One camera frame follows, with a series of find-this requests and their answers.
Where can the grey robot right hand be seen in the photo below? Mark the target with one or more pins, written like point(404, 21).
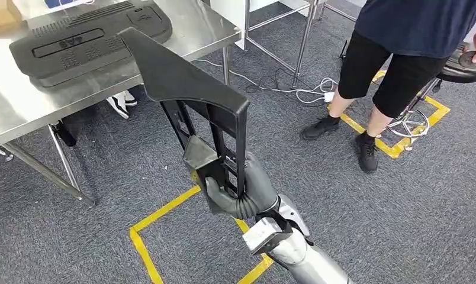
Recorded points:
point(259, 188)

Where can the black plastic plate frame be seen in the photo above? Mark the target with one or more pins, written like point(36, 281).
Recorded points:
point(175, 74)

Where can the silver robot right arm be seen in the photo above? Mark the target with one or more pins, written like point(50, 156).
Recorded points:
point(312, 266)

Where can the black stool chrome base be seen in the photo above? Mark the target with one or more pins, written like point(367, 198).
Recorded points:
point(457, 72)

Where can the person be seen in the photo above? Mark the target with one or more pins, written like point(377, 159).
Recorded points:
point(410, 23)
point(118, 106)

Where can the white power strip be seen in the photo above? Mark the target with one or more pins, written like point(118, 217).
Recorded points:
point(329, 97)

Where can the black plastic engine cover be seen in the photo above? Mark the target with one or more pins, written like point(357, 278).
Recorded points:
point(85, 43)

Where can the steel work table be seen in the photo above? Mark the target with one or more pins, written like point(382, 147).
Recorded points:
point(10, 106)

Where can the blue white object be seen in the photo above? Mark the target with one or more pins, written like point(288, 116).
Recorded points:
point(61, 3)

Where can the brown cardboard box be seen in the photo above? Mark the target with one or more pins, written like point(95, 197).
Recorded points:
point(0, 15)

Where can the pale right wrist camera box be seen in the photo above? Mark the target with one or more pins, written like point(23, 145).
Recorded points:
point(261, 235)

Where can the steel frame table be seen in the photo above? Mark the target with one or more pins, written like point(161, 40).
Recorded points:
point(302, 39)

